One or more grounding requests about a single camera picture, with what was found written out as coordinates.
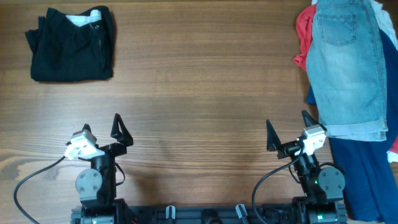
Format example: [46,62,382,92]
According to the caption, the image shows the white garment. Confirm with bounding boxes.
[311,0,398,164]

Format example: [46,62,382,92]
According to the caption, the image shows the navy blue shirt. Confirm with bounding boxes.
[306,29,398,224]

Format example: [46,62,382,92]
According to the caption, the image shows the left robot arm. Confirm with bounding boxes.
[65,113,138,224]

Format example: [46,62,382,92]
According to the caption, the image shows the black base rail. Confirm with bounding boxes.
[70,203,348,224]

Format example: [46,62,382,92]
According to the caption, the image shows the right black cable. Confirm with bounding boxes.
[251,139,305,224]

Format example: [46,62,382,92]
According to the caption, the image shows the red shirt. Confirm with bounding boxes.
[293,4,316,71]

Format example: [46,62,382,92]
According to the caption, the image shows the folded black shorts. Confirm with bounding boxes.
[25,6,115,82]

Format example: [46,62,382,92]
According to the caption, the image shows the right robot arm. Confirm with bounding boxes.
[260,110,348,224]

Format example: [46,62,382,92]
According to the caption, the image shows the light blue denim shorts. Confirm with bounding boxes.
[306,0,388,141]

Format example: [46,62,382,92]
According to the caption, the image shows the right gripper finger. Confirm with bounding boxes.
[302,110,326,131]
[266,119,282,152]

